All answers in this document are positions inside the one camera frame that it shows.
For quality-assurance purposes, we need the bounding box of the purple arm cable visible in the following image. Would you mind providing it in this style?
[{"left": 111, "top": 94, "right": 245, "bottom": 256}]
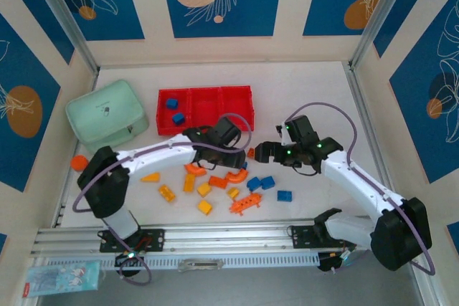
[
  {"left": 286, "top": 102, "right": 437, "bottom": 277},
  {"left": 72, "top": 113, "right": 251, "bottom": 287}
]

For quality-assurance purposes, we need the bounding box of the orange capped cylinder container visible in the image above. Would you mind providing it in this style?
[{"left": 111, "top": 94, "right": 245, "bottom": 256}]
[{"left": 70, "top": 154, "right": 90, "bottom": 172}]

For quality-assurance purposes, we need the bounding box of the orange caterpillar shaped toy piece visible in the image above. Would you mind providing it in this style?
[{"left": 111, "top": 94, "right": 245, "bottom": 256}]
[{"left": 229, "top": 193, "right": 263, "bottom": 216}]

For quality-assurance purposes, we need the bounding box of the aluminium side rail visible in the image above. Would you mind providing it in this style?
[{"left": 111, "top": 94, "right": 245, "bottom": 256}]
[
  {"left": 52, "top": 69, "right": 101, "bottom": 229},
  {"left": 342, "top": 62, "right": 399, "bottom": 199}
]

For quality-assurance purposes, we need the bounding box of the white slotted cable duct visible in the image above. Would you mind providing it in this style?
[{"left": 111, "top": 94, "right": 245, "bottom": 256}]
[{"left": 46, "top": 252, "right": 320, "bottom": 269}]

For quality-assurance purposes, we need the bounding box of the orange curved lego piece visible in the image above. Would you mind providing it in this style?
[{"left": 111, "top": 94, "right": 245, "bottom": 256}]
[
  {"left": 224, "top": 168, "right": 249, "bottom": 184},
  {"left": 184, "top": 163, "right": 208, "bottom": 177}
]

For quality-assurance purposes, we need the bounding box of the red three-compartment plastic bin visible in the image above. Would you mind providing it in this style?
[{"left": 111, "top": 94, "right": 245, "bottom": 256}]
[{"left": 156, "top": 85, "right": 256, "bottom": 137}]

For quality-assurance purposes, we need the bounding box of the mint green zip pouch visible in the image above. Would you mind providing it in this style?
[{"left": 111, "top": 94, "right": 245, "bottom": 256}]
[{"left": 65, "top": 79, "right": 150, "bottom": 153}]

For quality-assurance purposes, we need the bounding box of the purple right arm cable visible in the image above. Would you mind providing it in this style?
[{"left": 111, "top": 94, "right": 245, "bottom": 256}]
[{"left": 286, "top": 102, "right": 437, "bottom": 277}]

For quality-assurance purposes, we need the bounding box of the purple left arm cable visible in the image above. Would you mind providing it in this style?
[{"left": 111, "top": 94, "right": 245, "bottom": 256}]
[{"left": 72, "top": 113, "right": 251, "bottom": 287}]

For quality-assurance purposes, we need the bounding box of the light blue tissue packet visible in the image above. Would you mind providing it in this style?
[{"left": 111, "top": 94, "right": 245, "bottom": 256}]
[{"left": 23, "top": 261, "right": 102, "bottom": 298}]

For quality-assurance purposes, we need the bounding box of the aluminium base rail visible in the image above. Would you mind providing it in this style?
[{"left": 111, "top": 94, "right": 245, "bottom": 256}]
[{"left": 30, "top": 216, "right": 374, "bottom": 255}]

